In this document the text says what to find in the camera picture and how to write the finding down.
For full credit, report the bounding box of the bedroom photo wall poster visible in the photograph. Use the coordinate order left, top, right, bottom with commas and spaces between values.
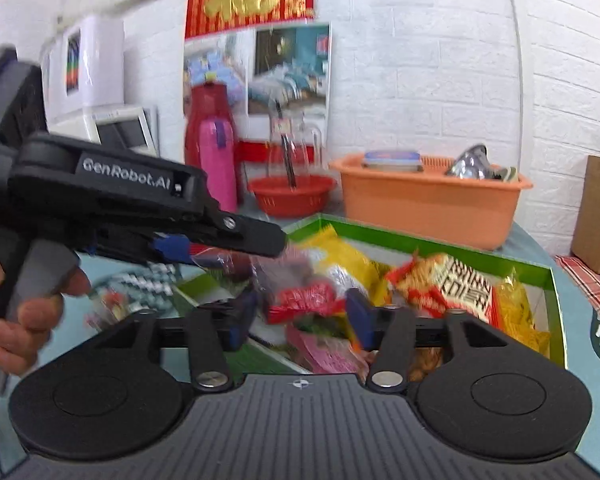
184, 22, 332, 121

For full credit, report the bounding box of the white water purifier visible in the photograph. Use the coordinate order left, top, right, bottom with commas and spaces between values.
40, 15, 126, 121

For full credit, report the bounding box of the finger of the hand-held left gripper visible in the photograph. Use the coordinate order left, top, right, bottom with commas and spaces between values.
195, 210, 289, 259
147, 232, 196, 267

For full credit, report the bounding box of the red plastic basket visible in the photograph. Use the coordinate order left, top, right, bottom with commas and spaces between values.
247, 175, 337, 218

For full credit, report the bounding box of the red flat box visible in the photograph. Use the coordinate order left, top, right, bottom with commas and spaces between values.
236, 140, 272, 163

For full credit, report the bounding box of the person's left hand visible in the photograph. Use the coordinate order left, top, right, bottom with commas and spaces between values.
0, 232, 94, 377

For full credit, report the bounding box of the round tin with blue lid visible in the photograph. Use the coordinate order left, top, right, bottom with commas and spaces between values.
362, 150, 425, 171

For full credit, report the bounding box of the red plaid cloth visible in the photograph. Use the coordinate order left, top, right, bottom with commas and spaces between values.
555, 255, 600, 318

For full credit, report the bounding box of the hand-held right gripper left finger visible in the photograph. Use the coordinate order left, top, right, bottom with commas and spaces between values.
87, 287, 259, 394

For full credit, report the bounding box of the glass jar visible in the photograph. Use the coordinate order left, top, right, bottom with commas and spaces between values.
269, 115, 326, 186

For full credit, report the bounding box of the pink snack packet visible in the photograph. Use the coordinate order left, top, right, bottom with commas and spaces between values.
286, 325, 370, 375

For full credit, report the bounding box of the red thermos flask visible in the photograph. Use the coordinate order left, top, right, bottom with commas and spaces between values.
184, 82, 241, 211

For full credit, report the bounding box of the orange noodle snack packet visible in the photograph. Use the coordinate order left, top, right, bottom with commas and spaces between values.
387, 252, 496, 326

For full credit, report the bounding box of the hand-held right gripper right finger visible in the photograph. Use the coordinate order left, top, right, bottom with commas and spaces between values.
346, 288, 519, 395

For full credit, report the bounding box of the green cardboard box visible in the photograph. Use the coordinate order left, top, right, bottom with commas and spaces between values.
172, 212, 567, 376

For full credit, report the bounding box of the brown cardboard box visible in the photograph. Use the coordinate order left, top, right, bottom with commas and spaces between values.
571, 155, 600, 275

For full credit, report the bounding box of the white wall pipe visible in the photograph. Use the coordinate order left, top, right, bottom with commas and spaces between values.
500, 0, 527, 221

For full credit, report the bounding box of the yellow chips packet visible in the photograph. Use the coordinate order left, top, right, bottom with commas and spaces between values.
300, 225, 381, 306

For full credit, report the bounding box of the orange plastic basin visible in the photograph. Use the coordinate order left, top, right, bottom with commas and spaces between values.
329, 154, 533, 252

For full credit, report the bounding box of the metal bowl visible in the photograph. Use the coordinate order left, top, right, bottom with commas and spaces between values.
445, 144, 493, 180

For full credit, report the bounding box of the pink bottle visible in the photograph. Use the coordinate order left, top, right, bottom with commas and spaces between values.
200, 119, 239, 213

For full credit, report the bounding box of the red clear-wrapped snack packet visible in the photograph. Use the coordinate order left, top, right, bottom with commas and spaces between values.
192, 250, 348, 328

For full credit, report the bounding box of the teal printed tablecloth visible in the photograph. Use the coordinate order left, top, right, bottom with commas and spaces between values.
0, 220, 600, 480

